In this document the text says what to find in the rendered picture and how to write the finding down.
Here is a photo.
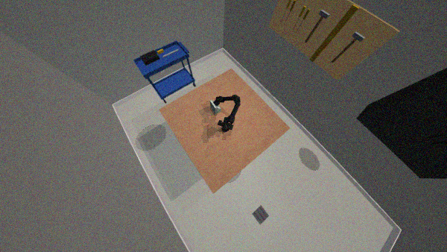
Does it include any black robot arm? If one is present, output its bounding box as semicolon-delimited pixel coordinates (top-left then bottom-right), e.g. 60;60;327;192
213;95;241;131

